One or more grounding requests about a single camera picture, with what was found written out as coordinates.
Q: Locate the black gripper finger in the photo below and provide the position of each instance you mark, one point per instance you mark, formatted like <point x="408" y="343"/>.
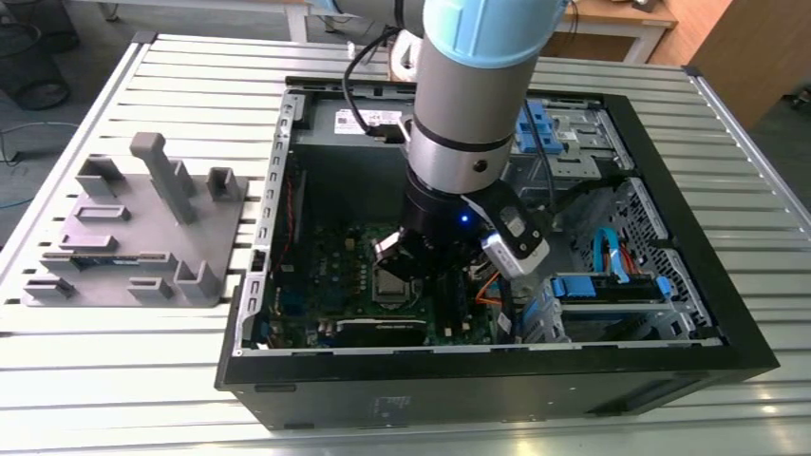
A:
<point x="390" y="254"/>

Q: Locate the CPU with silver top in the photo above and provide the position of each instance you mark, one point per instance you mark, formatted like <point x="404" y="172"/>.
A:
<point x="390" y="285"/>

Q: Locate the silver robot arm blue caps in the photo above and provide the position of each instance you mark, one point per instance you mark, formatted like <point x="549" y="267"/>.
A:
<point x="469" y="95"/>

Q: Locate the green motherboard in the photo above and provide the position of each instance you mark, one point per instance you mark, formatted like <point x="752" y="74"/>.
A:
<point x="330" y="285"/>

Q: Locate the black empty RAM slot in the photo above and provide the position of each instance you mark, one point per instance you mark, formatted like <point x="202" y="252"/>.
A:
<point x="449" y="309"/>
<point x="442" y="309"/>

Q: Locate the black graphics card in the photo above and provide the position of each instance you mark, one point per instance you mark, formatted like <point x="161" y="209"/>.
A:
<point x="381" y="333"/>

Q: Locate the grey power supply unit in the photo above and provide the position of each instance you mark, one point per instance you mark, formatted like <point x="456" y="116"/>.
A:
<point x="342" y="166"/>

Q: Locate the blue plastic drive latch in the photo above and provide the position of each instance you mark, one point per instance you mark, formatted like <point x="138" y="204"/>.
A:
<point x="540" y="135"/>

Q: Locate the hard disk in blue carrier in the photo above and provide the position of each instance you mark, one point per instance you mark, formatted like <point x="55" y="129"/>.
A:
<point x="574" y="288"/>

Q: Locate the metal drive cage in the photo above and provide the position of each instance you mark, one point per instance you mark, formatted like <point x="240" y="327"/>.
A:
<point x="584" y="161"/>

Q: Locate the black PC case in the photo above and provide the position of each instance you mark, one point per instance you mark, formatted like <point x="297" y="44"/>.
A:
<point x="444" y="399"/>

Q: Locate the metal disk bay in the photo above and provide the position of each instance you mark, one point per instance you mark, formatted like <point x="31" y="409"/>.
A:
<point x="634" y="308"/>

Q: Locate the grey parts rack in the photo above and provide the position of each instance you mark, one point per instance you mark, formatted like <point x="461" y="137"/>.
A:
<point x="160" y="237"/>

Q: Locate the dark RAM stick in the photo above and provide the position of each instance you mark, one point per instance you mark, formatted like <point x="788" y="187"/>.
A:
<point x="105" y="260"/>

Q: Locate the wooden desk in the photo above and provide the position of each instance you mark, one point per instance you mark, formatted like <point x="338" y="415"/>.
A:
<point x="621" y="14"/>

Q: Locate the wooden cabinet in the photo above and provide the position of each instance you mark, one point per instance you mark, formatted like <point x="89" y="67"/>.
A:
<point x="754" y="57"/>

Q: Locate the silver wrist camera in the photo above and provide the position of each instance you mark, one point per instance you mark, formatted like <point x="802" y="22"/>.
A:
<point x="517" y="247"/>

